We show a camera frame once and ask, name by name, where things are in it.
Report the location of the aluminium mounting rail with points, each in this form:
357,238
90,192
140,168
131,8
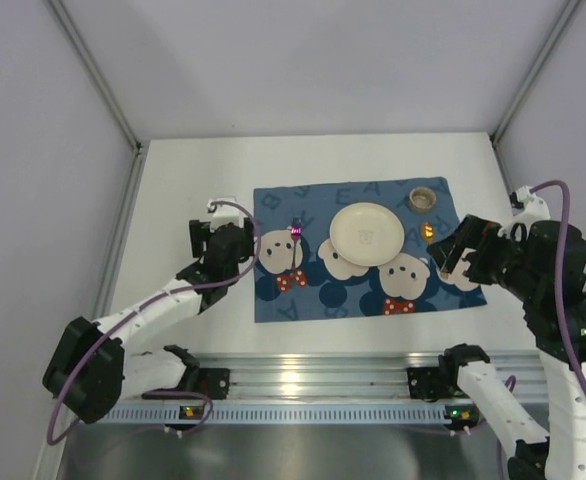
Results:
318,377

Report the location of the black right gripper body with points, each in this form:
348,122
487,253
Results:
464,244

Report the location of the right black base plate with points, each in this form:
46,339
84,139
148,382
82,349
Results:
432,384

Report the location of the left aluminium frame post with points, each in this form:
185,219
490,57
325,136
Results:
74,36

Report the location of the blue cartoon mouse placemat cloth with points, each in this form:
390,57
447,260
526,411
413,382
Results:
325,285

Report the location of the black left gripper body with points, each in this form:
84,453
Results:
198,238

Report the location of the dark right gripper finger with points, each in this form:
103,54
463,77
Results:
474,228
446,253

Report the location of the slotted grey cable duct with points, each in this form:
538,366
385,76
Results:
275,414

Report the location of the small glass cup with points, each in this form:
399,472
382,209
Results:
422,200

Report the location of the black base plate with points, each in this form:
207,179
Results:
213,383
432,384

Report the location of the gold spoon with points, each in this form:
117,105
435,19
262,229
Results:
430,236

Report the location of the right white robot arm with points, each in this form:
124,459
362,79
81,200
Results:
541,263

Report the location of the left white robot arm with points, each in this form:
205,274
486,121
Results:
97,364

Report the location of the aluminium frame post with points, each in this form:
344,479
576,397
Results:
559,28
74,36

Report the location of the cream round plate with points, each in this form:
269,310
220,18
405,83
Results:
367,234

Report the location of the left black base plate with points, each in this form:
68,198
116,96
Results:
213,383

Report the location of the right aluminium frame post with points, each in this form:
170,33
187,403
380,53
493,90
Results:
559,28

